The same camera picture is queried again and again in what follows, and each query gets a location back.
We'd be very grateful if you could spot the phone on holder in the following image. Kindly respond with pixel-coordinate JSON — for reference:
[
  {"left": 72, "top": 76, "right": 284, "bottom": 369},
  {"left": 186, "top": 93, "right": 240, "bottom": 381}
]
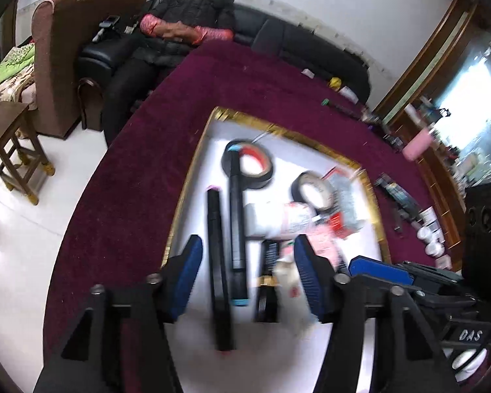
[{"left": 92, "top": 14, "right": 121, "bottom": 44}]

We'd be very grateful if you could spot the wooden cabinet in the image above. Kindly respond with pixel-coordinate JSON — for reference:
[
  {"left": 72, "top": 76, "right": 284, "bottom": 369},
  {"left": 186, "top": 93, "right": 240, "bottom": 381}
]
[{"left": 372, "top": 0, "right": 491, "bottom": 271}]

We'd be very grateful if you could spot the black bottle gold band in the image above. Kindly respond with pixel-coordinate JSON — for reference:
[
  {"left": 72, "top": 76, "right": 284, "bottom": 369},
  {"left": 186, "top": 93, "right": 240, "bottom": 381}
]
[{"left": 253, "top": 239, "right": 281, "bottom": 324}]

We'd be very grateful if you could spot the floral beige blanket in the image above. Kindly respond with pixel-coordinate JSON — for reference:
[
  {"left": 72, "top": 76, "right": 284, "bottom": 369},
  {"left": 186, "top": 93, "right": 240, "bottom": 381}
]
[{"left": 0, "top": 76, "right": 37, "bottom": 111}]

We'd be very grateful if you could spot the brown armchair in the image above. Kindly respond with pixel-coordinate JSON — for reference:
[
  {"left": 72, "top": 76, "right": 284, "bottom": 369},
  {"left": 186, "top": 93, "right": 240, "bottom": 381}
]
[{"left": 30, "top": 0, "right": 152, "bottom": 138}]

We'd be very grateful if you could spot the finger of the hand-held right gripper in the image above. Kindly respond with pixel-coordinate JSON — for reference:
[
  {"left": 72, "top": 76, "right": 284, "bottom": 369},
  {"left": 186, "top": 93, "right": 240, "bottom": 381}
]
[{"left": 349, "top": 255, "right": 464, "bottom": 292}]

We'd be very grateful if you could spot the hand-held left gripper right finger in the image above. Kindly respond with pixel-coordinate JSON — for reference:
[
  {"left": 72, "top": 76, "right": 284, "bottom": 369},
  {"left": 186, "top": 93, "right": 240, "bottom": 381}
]
[{"left": 293, "top": 234, "right": 461, "bottom": 393}]

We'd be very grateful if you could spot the small white crumpled packet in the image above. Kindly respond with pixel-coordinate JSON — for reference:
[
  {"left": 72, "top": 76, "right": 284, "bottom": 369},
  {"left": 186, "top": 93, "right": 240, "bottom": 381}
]
[{"left": 272, "top": 250, "right": 312, "bottom": 324}]

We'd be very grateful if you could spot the white tube bottle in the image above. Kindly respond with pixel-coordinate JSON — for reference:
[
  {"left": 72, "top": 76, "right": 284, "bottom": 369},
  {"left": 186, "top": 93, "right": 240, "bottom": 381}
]
[{"left": 245, "top": 201, "right": 318, "bottom": 238}]

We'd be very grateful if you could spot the clear blister pack red card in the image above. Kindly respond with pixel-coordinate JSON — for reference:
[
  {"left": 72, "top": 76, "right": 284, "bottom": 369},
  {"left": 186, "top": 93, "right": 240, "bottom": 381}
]
[{"left": 319, "top": 166, "right": 369, "bottom": 238}]

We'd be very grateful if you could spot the black cosmetic tube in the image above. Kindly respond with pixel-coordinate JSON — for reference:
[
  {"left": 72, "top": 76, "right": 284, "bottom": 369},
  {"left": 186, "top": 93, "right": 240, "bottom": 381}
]
[{"left": 375, "top": 174, "right": 419, "bottom": 218}]

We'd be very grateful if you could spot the pink-tipped black marker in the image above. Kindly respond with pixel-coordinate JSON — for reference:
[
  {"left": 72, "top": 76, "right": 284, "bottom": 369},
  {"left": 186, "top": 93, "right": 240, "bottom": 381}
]
[{"left": 206, "top": 186, "right": 235, "bottom": 352}]

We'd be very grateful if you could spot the pink bottle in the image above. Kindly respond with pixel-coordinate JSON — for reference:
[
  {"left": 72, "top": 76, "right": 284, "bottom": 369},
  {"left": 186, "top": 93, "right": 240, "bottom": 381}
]
[{"left": 402, "top": 131, "right": 434, "bottom": 161}]

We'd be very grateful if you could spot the white tray gold rim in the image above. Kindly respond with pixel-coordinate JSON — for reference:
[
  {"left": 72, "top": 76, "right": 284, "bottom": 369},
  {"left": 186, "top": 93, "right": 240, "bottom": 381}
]
[{"left": 161, "top": 106, "right": 393, "bottom": 393}]

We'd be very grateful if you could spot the green-capped black marker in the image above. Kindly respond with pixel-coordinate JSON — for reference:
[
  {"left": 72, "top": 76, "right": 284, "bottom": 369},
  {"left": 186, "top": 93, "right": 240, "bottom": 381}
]
[{"left": 321, "top": 98, "right": 365, "bottom": 114}]

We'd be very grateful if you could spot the black red tape roll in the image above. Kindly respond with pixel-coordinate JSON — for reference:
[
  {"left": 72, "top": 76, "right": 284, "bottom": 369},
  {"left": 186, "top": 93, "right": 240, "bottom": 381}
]
[{"left": 221, "top": 139, "right": 276, "bottom": 192}]

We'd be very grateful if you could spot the black leather sofa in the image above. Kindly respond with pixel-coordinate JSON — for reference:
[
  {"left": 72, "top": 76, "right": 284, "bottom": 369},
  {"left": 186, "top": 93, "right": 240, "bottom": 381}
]
[{"left": 78, "top": 0, "right": 371, "bottom": 103}]

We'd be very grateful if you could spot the black loudspeaker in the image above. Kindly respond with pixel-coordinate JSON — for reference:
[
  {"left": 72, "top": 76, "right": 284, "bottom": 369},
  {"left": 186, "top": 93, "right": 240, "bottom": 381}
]
[{"left": 460, "top": 182, "right": 491, "bottom": 295}]

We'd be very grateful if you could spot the wooden stool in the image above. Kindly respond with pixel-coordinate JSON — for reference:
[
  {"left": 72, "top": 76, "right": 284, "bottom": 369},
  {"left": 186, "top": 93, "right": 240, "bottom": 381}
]
[{"left": 0, "top": 100, "right": 56, "bottom": 205}]

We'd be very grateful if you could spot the green blanket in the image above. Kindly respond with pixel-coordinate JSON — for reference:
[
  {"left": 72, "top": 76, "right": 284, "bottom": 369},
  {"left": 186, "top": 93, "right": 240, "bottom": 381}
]
[{"left": 0, "top": 43, "right": 37, "bottom": 86}]

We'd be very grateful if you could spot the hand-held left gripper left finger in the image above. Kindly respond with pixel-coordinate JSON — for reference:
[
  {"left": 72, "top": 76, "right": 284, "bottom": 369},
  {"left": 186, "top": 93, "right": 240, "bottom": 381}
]
[{"left": 33, "top": 234, "right": 204, "bottom": 393}]

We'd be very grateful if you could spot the blue-capped black marker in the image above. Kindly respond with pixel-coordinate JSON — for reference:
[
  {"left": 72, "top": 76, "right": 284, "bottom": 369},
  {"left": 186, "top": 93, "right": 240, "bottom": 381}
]
[{"left": 228, "top": 142, "right": 250, "bottom": 308}]

